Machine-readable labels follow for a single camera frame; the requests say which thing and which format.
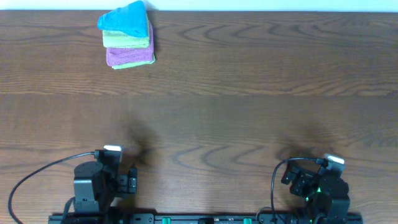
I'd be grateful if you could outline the blue microfiber cloth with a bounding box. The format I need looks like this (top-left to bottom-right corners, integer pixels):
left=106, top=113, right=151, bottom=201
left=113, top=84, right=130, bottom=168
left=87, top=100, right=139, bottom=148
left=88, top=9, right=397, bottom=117
left=97, top=1, right=149, bottom=37

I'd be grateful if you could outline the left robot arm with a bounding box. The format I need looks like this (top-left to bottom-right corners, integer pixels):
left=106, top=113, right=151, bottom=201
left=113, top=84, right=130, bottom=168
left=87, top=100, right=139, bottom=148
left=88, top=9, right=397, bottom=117
left=61, top=161, right=137, bottom=223

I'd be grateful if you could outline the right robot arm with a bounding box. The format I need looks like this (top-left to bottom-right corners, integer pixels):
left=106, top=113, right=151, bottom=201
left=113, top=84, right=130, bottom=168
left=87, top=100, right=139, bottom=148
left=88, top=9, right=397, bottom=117
left=281, top=159, right=350, bottom=223

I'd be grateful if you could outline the bottom green folded cloth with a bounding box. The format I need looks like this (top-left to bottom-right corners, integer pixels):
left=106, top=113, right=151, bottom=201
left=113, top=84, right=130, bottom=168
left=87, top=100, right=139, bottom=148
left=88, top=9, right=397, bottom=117
left=112, top=55, right=156, bottom=70

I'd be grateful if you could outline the green folded cloth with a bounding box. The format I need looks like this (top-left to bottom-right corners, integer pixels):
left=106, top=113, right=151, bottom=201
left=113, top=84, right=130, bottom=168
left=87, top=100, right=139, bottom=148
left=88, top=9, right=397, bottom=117
left=112, top=55, right=156, bottom=70
left=102, top=21, right=150, bottom=48

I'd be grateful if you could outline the purple folded cloth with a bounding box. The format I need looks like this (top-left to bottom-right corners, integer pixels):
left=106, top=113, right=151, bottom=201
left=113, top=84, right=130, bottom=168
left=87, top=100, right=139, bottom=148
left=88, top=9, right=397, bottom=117
left=106, top=24, right=154, bottom=67

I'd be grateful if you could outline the top green folded cloth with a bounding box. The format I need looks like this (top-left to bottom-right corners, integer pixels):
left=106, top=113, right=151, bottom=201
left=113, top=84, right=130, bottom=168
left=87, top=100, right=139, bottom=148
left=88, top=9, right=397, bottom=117
left=102, top=21, right=150, bottom=48

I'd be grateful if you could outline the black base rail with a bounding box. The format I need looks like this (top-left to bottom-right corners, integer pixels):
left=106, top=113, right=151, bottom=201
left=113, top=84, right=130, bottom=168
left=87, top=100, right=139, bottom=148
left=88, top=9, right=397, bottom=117
left=47, top=213, right=364, bottom=224

